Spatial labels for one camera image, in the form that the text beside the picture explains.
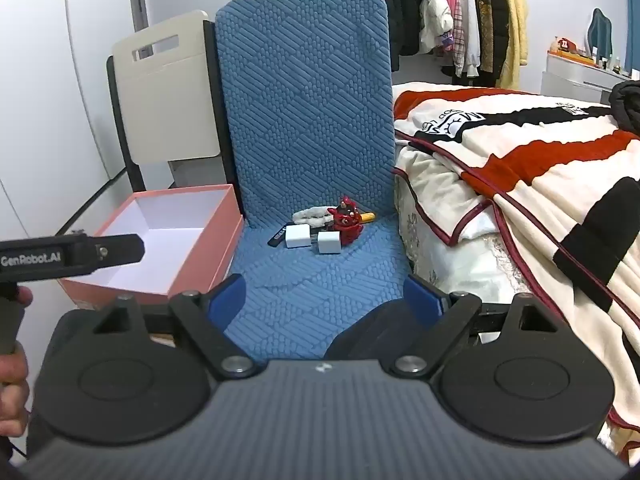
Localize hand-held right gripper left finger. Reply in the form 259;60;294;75
94;274;261;380

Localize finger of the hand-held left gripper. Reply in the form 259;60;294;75
92;233;146;269

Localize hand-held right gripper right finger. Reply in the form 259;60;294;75
391;275;561;380

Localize pink cardboard box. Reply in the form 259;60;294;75
57;184;246;311

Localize white charger cube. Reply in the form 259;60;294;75
284;224;314;250
315;231;343;256

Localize red figurine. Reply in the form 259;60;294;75
327;195;365;247

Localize white plush toy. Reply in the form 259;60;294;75
292;205;335;229

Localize person's left hand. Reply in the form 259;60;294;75
0;285;34;437

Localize beige folding chair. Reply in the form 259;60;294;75
106;10;247;228

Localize red black cream striped blanket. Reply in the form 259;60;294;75
392;82;640;462

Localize blue cushioned chair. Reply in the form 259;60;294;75
214;0;442;362

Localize white dresser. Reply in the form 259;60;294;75
541;52;627;107

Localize black garment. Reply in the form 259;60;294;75
609;79;640;137

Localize red white toy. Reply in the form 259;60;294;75
549;35;582;54

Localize row of hanging clothes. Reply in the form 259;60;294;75
276;0;531;89

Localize blue curtain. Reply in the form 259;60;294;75
622;0;640;82

